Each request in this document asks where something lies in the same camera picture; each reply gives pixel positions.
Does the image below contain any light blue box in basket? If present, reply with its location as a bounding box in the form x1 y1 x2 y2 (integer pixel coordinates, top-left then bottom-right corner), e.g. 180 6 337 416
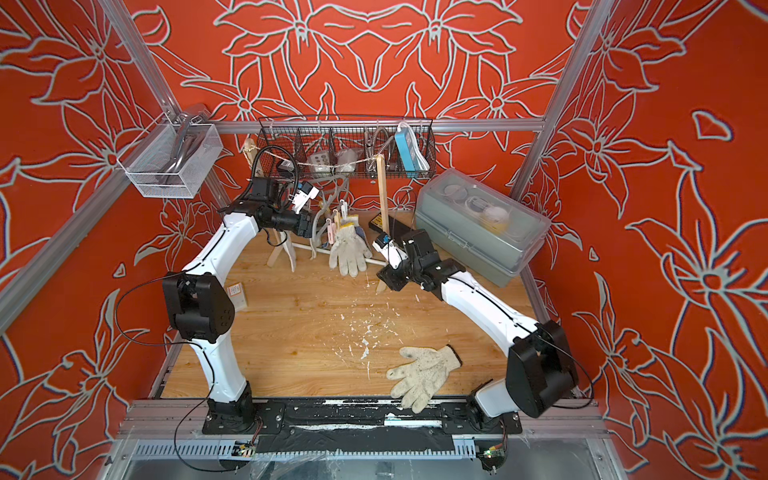
394 121 429 178

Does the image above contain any clear plastic wall bin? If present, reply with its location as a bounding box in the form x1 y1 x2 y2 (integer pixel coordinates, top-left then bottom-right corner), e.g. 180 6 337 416
118 120 223 199

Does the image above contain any wooden drying rack stand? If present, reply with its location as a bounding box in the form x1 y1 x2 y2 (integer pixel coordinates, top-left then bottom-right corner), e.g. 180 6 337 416
242 137 397 295

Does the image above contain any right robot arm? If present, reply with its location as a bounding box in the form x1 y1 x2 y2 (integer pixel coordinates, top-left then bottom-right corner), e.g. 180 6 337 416
374 230 582 418

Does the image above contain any metal flexible hose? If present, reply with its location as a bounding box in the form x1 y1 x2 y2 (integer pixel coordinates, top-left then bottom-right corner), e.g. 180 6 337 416
365 127 397 172

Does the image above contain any black tool case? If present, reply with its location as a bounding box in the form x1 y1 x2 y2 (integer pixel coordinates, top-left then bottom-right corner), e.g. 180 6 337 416
368 213 411 240

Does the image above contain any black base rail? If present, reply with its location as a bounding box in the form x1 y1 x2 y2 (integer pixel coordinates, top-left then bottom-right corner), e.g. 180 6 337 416
202 396 522 454

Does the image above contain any black wire basket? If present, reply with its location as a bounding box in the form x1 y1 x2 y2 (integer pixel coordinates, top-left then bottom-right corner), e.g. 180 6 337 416
256 115 436 180

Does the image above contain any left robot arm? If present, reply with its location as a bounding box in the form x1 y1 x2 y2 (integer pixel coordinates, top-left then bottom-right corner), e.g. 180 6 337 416
162 144 317 429

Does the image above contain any grey plastic storage box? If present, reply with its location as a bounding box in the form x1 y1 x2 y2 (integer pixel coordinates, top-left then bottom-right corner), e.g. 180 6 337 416
414 169 551 287

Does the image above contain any pink clothespin clip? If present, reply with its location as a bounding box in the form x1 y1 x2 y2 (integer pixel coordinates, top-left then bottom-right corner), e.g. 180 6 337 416
326 219 336 245

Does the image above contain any white dice block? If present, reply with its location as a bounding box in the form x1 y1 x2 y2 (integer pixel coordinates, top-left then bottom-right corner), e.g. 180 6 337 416
308 151 333 175

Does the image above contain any grey clip hanger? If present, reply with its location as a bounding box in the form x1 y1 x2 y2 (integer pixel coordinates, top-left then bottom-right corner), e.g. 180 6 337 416
298 175 351 247

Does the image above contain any white glove front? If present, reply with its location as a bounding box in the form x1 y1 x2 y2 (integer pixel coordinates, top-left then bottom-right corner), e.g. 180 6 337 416
386 345 462 414

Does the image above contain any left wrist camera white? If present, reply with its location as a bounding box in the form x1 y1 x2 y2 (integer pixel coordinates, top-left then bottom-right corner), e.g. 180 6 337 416
291 182 319 213

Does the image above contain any white glove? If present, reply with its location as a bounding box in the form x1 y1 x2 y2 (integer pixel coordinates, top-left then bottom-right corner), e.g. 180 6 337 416
329 223 372 278
386 345 462 414

